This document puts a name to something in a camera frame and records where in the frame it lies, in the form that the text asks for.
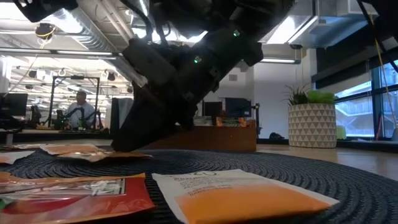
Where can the green blue tea packet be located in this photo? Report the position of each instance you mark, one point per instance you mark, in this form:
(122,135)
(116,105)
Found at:
(203,122)

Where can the plain orange tea bag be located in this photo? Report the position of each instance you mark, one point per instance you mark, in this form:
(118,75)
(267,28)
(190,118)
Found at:
(93,156)

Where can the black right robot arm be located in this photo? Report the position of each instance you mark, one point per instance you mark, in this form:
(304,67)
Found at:
(267,12)

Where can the wooden tea organizer box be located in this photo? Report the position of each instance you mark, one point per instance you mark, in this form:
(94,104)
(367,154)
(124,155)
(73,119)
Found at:
(217,138)

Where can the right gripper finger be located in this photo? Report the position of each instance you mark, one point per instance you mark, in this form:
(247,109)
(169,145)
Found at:
(146,124)
(189,113)

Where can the background black robot arm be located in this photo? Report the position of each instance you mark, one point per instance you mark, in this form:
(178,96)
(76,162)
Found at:
(35,113)
(60,119)

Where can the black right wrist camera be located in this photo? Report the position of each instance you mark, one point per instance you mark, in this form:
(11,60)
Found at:
(146,62)

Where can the dark background table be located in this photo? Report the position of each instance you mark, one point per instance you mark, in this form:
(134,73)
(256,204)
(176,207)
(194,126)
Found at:
(62,134)

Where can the small green object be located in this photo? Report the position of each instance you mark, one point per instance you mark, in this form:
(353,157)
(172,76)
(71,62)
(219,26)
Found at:
(341,133)

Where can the red Ahmad tea bag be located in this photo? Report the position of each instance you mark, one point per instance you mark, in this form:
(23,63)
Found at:
(93,208)
(18,146)
(231,122)

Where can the grey office partition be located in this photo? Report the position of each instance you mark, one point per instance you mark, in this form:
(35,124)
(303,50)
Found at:
(119,115)

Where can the round dark woven placemat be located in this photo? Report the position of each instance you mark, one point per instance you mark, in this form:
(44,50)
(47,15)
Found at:
(248,168)

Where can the person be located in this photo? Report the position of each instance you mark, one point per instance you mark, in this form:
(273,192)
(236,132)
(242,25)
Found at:
(81,96)

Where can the potted plant in patterned pot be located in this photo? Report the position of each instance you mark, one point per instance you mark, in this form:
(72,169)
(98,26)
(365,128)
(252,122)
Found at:
(312,127)

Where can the silver rectangular air duct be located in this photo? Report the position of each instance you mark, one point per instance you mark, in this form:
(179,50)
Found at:
(342,28)

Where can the long ceiling strip light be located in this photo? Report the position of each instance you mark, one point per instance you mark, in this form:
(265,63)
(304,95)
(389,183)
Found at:
(84,53)

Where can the small black bag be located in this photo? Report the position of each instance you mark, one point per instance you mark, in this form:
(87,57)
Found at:
(276,136)

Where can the black background station frame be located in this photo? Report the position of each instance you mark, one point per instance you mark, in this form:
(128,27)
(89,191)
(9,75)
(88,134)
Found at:
(76,77)

